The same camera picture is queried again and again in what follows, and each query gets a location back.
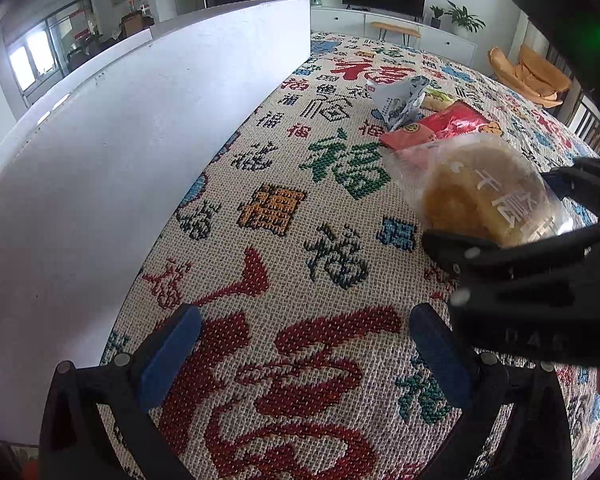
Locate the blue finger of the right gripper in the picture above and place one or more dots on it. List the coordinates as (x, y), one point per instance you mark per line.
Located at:
(579, 182)
(568, 260)

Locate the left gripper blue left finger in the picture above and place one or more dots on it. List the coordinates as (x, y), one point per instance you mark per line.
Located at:
(74, 443)

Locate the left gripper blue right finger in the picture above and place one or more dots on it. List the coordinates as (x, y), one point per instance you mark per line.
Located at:
(536, 441)

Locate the packaged milk toast bread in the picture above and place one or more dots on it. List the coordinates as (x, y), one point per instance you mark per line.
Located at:
(477, 185)

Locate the blue white snack bag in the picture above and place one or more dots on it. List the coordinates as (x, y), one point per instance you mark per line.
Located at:
(399, 102)

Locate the dark wooden chair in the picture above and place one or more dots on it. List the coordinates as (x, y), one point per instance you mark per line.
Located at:
(585, 123)

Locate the orange lounge chair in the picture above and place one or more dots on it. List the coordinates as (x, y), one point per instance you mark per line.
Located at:
(533, 77)

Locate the red snack packet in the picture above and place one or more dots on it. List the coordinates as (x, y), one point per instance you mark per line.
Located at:
(458, 118)

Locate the yellow green snack packet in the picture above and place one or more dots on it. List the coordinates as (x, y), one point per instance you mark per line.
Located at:
(436, 100)

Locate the patterned woven tablecloth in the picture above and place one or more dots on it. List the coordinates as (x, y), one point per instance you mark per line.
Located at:
(304, 260)

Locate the potted green plant right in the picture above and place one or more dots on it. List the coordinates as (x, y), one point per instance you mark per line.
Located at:
(462, 18)

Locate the white tv cabinet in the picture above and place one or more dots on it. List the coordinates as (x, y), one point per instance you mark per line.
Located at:
(357, 23)

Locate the white cardboard box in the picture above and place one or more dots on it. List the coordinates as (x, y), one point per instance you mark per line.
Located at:
(92, 172)

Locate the wooden bench stool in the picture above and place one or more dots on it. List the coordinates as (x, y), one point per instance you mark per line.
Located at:
(409, 36)

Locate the dining table with chairs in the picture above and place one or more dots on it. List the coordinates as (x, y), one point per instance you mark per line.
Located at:
(89, 44)

